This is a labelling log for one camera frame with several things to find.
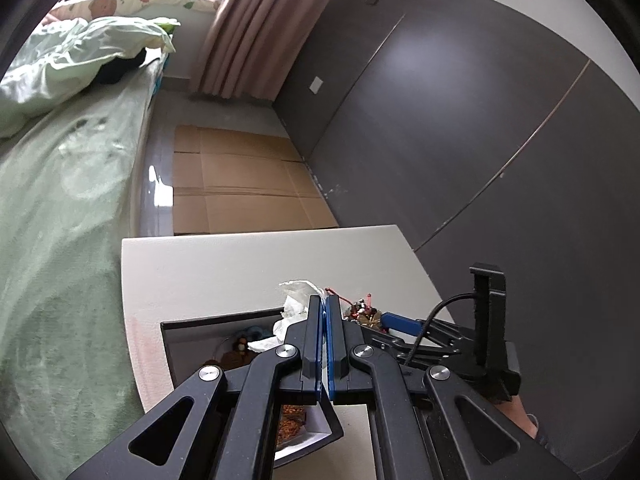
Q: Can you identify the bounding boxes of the pink curtain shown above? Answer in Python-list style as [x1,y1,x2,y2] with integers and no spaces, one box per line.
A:
[192,0,342,102]

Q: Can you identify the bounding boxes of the person's right hand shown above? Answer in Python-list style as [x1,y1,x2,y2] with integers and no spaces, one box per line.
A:
[500,394,540,441]

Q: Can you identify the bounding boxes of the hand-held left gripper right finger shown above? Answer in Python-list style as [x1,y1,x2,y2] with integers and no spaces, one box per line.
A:
[326,295,581,480]

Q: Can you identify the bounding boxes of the flattened brown cardboard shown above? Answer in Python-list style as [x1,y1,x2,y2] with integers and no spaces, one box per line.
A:
[172,125,339,236]

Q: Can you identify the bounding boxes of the printed windowsill cushion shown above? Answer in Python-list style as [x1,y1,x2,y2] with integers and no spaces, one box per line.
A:
[50,0,222,22]

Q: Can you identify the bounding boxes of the bed with green sheet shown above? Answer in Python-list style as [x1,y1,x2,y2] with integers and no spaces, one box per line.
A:
[0,55,173,428]

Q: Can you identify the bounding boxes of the black braided cable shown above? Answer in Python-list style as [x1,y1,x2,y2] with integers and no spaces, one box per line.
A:
[406,294,476,368]

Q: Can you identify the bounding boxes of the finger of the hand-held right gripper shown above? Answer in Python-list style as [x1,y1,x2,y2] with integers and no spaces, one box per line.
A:
[361,326,441,365]
[381,312,448,342]

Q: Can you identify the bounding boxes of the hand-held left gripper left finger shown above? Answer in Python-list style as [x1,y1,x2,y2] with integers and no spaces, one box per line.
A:
[65,295,327,480]

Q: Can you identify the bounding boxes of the light green quilt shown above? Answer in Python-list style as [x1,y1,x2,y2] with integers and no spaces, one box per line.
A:
[0,16,178,138]

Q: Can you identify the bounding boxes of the white crumpled tissue paper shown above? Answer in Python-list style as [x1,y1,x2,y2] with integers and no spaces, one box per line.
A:
[247,280,332,353]

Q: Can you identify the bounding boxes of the black jewelry box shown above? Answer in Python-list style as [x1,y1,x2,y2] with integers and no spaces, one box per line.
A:
[160,307,346,471]

